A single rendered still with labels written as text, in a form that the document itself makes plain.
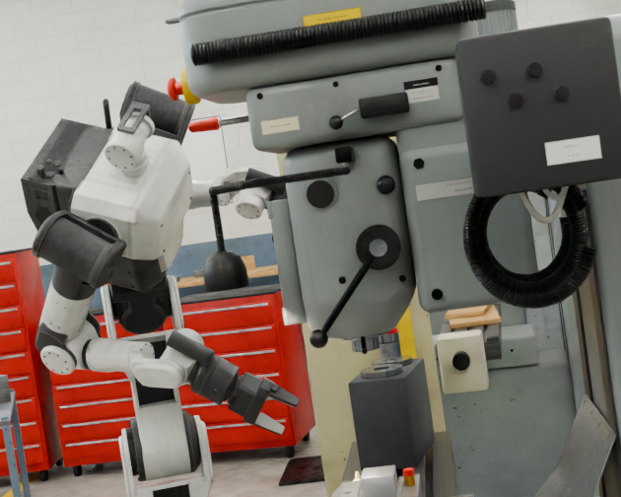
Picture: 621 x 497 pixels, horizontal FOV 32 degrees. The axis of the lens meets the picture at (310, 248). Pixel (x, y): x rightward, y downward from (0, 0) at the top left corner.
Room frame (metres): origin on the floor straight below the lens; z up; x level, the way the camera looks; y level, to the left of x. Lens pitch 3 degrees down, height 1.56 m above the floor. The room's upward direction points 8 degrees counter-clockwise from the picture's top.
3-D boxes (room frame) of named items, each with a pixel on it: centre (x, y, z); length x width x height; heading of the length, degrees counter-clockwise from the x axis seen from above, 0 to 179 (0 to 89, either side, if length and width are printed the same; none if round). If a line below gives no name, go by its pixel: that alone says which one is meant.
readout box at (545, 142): (1.44, -0.33, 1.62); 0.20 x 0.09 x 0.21; 84
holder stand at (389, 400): (2.29, -0.12, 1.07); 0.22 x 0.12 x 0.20; 163
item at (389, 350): (2.34, -0.14, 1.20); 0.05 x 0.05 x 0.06
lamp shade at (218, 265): (1.75, 0.14, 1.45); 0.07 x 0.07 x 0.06
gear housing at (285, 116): (1.80, -0.11, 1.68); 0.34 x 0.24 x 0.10; 84
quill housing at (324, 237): (1.80, -0.07, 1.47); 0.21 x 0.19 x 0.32; 174
